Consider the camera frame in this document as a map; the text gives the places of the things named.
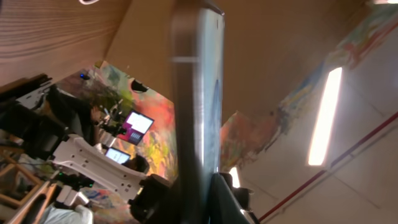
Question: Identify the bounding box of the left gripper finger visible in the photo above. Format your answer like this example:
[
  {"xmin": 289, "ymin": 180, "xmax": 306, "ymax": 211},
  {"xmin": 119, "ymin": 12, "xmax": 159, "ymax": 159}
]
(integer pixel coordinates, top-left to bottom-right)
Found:
[{"xmin": 207, "ymin": 174, "xmax": 249, "ymax": 224}]

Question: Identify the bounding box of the Galaxy S25 smartphone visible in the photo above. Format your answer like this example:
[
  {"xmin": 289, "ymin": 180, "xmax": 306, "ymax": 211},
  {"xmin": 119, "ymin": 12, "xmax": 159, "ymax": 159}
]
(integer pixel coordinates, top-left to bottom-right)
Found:
[{"xmin": 170, "ymin": 1, "xmax": 224, "ymax": 223}]

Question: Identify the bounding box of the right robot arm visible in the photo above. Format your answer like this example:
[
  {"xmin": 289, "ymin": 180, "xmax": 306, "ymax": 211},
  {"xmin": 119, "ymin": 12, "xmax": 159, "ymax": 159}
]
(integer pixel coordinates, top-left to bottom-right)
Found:
[{"xmin": 52, "ymin": 134, "xmax": 147, "ymax": 201}]

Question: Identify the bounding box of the ceiling light strip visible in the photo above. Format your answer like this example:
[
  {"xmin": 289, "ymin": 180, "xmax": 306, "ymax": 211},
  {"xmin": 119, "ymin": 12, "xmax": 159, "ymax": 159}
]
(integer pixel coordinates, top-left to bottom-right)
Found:
[{"xmin": 307, "ymin": 67, "xmax": 343, "ymax": 166}]

